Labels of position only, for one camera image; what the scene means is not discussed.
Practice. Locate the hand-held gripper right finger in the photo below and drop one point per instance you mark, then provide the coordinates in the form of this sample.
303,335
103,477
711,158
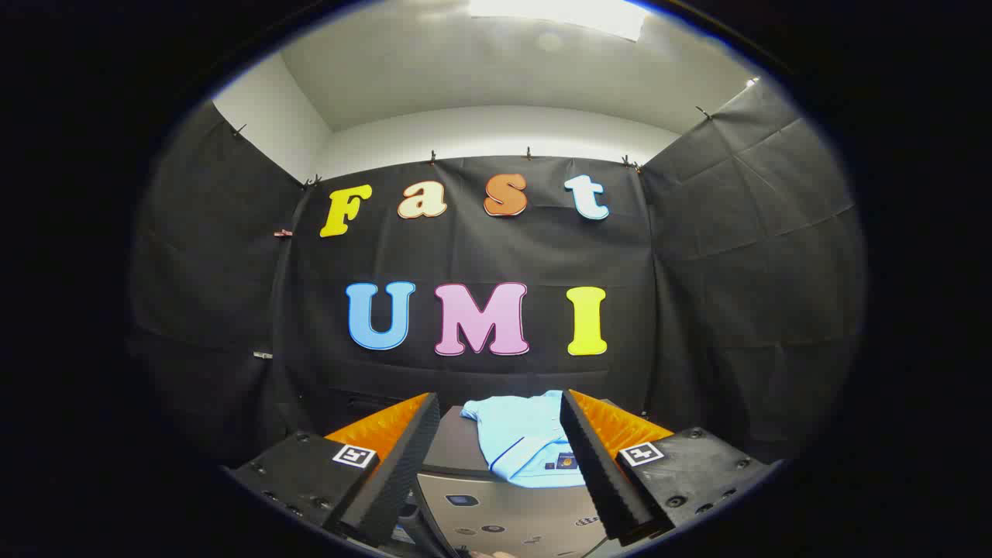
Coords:
593,473

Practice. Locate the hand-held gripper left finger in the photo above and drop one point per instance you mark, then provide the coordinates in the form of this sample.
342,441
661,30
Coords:
403,473

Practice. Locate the light blue shirt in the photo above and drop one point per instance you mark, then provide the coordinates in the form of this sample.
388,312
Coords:
519,442

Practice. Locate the grey washing machine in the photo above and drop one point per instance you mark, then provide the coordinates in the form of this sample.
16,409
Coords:
504,515

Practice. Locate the black backdrop cloth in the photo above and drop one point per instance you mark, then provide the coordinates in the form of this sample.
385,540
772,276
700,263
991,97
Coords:
496,256

